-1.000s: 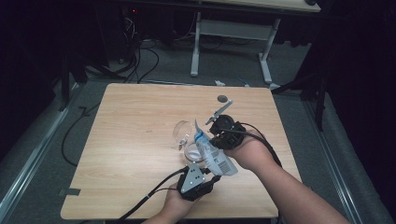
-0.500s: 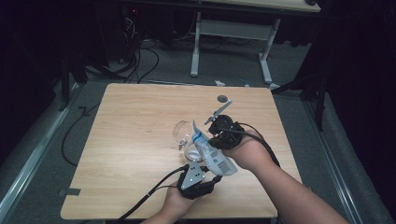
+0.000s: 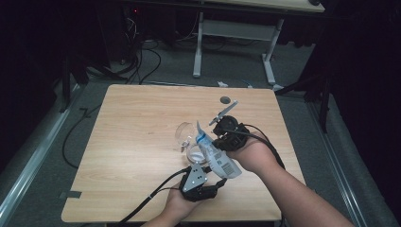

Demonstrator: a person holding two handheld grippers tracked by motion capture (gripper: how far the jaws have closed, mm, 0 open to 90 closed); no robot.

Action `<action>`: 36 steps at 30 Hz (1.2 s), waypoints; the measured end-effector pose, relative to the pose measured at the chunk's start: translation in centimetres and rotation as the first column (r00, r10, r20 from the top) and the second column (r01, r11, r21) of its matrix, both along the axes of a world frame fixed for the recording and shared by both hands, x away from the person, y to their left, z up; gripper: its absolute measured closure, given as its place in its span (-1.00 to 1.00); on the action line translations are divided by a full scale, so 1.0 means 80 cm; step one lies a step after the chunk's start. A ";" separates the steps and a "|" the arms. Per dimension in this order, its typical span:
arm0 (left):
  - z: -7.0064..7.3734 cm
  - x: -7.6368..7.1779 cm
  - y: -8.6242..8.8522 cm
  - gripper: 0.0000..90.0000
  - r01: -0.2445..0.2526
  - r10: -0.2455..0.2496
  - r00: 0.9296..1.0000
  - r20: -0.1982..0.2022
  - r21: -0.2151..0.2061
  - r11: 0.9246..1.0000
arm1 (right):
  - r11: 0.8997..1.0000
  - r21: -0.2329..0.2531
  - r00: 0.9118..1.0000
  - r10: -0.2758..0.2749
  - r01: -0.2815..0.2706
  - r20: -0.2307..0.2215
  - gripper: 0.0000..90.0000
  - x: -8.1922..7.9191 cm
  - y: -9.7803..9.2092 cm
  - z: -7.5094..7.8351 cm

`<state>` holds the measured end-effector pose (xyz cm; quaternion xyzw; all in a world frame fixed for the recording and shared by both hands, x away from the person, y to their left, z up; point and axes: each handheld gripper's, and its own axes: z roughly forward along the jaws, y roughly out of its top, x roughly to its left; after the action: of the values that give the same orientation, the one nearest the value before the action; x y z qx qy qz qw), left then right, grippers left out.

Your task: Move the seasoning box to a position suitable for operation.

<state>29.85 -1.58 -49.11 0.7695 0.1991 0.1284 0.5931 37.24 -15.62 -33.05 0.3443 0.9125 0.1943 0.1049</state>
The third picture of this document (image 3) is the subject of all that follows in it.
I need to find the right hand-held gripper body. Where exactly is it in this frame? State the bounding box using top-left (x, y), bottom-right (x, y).
top-left (208, 99), bottom-right (251, 152)

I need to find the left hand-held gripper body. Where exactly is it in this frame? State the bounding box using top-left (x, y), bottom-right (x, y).
top-left (178, 163), bottom-right (220, 203)

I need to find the white and blue pouch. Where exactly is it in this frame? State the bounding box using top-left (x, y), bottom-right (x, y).
top-left (195, 120), bottom-right (243, 180)

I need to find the clear glass jar with hinged lid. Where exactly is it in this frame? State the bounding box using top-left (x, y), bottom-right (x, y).
top-left (174, 121), bottom-right (210, 167)

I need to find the person's left hand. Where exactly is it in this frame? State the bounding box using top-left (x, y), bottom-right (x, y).
top-left (163, 185), bottom-right (204, 223)

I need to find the person's right hand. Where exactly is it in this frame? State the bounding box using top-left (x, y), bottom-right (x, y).
top-left (226, 131), bottom-right (283, 174)

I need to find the black metal stand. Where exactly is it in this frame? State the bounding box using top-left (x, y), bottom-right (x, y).
top-left (273, 70), bottom-right (334, 133)
top-left (58, 51), bottom-right (91, 114)

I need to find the white-framed desk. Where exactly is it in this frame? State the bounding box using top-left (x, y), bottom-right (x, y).
top-left (124, 0), bottom-right (325, 87)

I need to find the grey tape strip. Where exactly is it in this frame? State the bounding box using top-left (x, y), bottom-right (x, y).
top-left (59, 190), bottom-right (82, 201)

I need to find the grey metal floor rail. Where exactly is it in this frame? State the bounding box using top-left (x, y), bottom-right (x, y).
top-left (306, 100), bottom-right (370, 227)
top-left (0, 82), bottom-right (83, 223)

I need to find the bundle of black cables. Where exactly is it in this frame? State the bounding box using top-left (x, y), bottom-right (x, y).
top-left (121, 15), bottom-right (163, 85)

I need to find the black floor cable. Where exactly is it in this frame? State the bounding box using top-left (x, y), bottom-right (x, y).
top-left (61, 103), bottom-right (103, 170)

